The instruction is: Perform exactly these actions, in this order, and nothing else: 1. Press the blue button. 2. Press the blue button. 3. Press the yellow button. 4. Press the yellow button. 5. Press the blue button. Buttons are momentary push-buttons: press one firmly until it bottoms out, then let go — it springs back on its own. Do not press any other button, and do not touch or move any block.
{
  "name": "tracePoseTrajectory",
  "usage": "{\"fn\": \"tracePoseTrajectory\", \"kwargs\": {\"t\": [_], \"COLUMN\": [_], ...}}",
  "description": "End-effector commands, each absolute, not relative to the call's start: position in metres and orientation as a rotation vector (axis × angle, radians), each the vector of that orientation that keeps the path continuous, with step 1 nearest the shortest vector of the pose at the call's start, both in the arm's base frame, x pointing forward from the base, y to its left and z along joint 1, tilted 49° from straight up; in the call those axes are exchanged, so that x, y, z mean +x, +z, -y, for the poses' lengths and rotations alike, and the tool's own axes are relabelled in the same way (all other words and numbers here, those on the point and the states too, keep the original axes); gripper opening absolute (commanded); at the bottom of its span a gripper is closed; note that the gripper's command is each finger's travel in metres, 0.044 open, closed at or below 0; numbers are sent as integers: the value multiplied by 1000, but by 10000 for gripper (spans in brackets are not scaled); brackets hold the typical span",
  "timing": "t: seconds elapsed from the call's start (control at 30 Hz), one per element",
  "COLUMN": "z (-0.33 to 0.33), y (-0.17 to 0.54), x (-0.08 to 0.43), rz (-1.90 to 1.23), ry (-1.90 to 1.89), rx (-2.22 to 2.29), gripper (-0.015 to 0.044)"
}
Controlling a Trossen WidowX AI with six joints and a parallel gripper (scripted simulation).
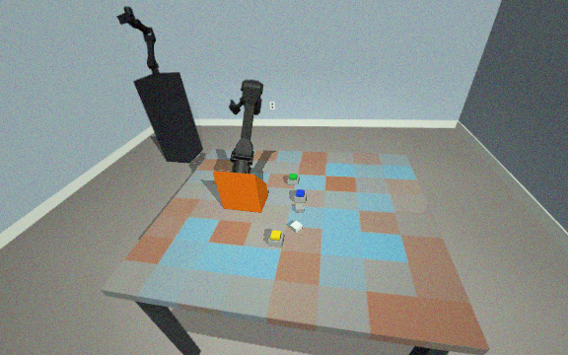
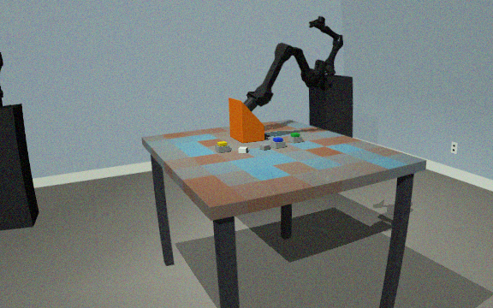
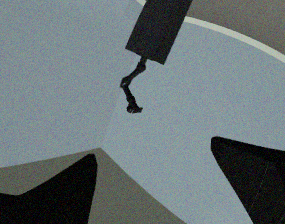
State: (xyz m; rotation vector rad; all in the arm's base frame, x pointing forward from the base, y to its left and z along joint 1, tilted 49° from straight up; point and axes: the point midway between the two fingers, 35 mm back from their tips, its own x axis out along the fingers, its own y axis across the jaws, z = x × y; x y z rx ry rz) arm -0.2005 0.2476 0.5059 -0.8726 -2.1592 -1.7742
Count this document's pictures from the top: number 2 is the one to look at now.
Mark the blue button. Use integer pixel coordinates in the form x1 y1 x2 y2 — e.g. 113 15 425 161
270 137 286 149

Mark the yellow button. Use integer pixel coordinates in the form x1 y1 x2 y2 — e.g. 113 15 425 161
215 141 230 153

